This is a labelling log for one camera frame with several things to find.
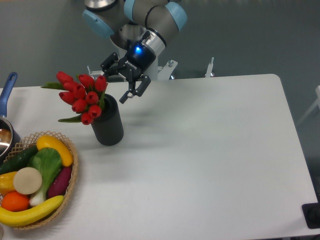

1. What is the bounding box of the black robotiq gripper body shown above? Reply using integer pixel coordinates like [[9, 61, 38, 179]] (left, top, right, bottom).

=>
[[117, 28, 167, 80]]

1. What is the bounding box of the yellow banana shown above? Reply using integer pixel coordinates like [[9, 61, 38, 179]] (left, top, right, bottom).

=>
[[0, 195, 65, 227]]

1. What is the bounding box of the black device at edge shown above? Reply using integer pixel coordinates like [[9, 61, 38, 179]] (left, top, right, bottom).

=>
[[301, 202, 320, 229]]

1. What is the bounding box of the woven wicker basket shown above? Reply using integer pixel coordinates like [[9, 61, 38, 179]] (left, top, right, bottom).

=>
[[0, 131, 79, 230]]

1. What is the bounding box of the beige round disc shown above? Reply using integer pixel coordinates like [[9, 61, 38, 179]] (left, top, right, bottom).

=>
[[13, 167, 42, 195]]

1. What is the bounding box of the dark grey ribbed vase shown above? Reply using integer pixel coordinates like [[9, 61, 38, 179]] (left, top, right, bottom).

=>
[[91, 94, 124, 146]]

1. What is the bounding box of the white table leg bracket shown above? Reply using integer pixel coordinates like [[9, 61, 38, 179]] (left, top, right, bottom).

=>
[[204, 57, 215, 78]]

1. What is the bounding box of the white chair frame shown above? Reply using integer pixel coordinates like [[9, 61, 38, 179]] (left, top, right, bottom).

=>
[[297, 85, 320, 126]]

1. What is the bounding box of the red tulip bouquet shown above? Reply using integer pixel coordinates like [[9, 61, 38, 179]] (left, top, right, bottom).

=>
[[42, 71, 108, 125]]

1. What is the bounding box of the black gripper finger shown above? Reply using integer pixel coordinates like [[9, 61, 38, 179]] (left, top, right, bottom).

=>
[[119, 75, 151, 104], [100, 52, 125, 80]]

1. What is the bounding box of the green bok choy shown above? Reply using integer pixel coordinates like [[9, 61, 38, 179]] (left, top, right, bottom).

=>
[[27, 147, 62, 207]]

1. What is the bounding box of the green cucumber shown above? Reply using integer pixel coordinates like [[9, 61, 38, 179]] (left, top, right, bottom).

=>
[[0, 145, 38, 175]]

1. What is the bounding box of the orange fruit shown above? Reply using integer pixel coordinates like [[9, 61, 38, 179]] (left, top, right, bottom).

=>
[[1, 191, 29, 212]]

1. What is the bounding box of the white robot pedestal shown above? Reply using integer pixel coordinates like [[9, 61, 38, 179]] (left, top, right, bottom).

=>
[[86, 23, 179, 82]]

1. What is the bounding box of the purple eggplant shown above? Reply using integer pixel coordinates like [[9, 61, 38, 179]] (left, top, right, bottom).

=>
[[47, 166, 72, 199]]

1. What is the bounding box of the blue handled saucepan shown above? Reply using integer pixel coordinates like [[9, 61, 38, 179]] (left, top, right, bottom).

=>
[[0, 72, 21, 164]]

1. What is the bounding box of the yellow bell pepper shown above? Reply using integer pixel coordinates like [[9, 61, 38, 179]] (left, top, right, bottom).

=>
[[0, 171, 17, 196]]

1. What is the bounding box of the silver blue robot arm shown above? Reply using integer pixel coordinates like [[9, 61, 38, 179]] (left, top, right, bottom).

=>
[[82, 0, 188, 104]]

